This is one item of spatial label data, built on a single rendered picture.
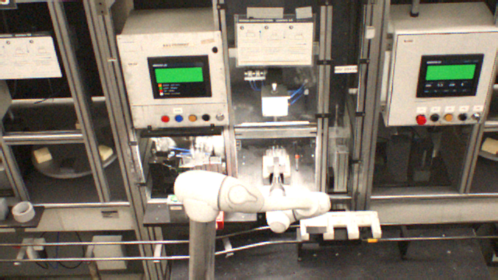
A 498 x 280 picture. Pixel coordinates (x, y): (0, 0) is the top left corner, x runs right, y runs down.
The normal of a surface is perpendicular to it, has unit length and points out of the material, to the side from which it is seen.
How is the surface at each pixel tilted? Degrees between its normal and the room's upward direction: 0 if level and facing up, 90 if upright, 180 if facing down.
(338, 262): 0
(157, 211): 0
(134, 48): 90
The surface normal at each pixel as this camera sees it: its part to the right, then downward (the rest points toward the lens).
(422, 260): -0.05, -0.79
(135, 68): -0.02, 0.61
